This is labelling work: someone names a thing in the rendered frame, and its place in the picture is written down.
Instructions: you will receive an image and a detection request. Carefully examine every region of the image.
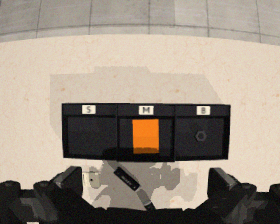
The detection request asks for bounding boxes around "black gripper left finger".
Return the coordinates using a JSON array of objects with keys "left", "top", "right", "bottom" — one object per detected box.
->
[{"left": 0, "top": 166, "right": 118, "bottom": 224}]

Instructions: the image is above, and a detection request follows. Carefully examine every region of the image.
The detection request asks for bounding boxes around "black rack of three labelled bins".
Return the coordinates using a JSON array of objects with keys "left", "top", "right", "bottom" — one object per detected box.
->
[{"left": 61, "top": 103, "right": 231, "bottom": 162}]

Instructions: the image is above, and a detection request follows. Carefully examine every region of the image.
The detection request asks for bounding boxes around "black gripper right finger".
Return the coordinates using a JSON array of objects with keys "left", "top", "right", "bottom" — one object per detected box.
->
[{"left": 170, "top": 167, "right": 280, "bottom": 224}]

